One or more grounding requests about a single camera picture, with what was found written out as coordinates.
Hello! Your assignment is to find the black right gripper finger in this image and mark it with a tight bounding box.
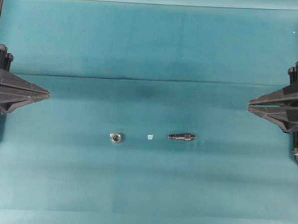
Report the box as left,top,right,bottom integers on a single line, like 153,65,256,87
248,83,298,106
248,105,298,134

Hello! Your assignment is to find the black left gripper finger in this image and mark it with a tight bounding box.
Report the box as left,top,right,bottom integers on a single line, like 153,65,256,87
0,69,50,95
0,94,50,114

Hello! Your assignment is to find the dark threaded metal shaft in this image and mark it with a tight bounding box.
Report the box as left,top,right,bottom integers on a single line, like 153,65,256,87
168,133,196,141

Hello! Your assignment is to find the silver metal washer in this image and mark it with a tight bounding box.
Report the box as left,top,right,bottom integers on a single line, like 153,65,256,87
109,132,123,144

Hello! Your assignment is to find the teal table cloth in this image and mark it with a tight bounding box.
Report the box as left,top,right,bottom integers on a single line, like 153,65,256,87
0,0,298,224

